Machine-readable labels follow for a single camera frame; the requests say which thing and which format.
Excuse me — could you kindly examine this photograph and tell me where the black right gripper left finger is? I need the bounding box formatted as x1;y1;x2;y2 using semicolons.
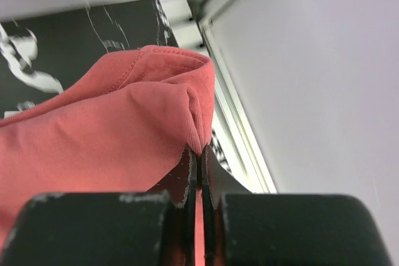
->
148;146;197;265

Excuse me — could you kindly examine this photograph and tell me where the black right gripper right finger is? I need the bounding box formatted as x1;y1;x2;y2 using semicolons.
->
201;146;249;265

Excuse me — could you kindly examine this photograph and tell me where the pink t shirt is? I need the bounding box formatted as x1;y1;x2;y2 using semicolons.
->
0;44;216;245

